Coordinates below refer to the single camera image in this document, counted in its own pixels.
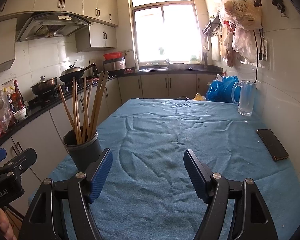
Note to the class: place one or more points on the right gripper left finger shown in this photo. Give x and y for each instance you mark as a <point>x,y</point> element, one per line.
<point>97,173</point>

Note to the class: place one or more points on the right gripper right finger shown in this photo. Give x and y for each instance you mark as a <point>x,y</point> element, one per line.
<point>200,176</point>

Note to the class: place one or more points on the black chopstick holder cup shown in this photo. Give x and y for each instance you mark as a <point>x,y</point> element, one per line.
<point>82,154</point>

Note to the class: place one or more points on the wooden chopstick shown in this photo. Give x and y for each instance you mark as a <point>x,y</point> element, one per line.
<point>103,88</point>
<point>89,87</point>
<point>97,99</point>

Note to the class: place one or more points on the lower kitchen cabinets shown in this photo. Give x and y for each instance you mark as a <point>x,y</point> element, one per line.
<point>115,99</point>

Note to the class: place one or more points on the person left hand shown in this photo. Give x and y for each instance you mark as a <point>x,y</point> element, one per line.
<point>5,227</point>

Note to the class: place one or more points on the chopstick in holder three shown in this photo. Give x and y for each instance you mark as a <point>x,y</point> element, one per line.
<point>77,115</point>

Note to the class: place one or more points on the white plastic bag on counter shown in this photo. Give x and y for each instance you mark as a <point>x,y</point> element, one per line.
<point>5,112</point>

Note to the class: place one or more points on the white ceramic bowl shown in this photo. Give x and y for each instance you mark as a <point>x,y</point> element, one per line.
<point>20,114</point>

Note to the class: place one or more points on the dark sauce bottle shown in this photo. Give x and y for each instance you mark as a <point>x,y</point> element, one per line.
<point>18,96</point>

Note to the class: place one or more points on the chopstick in holder four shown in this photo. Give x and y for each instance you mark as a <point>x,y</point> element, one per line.
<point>86,112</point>

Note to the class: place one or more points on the yellow plastic bag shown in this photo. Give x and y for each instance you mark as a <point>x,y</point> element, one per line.
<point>199,97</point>

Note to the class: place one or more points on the gas stove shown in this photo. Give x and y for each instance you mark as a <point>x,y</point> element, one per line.
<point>54,95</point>

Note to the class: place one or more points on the black smartphone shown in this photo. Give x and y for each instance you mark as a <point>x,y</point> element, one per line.
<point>273,145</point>

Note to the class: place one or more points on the steel pot with lid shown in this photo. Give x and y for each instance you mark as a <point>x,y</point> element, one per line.
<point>44,85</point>

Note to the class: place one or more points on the blue plastic bag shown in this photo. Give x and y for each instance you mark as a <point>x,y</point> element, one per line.
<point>221,91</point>

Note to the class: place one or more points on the clear glass mug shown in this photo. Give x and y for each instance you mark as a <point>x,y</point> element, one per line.
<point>246,100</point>

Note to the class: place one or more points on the chopstick in holder two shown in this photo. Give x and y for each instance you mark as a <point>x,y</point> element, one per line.
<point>74,93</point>

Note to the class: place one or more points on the black wok with lid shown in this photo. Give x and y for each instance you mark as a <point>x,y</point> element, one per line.
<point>74,72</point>

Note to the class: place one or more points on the red plastic basin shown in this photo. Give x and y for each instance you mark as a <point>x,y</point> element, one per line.
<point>110,56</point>

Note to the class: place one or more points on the range hood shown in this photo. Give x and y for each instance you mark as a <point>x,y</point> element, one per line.
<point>51,24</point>

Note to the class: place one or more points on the window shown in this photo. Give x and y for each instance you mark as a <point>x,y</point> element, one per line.
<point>166,31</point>

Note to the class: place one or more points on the hanging plastic bags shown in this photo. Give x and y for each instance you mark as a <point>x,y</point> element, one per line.
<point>240,19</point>

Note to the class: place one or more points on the wall mounted rack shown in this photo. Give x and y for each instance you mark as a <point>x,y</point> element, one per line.
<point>212,25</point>

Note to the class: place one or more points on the upper wall cabinets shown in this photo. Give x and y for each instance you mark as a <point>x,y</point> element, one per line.
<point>14,14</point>

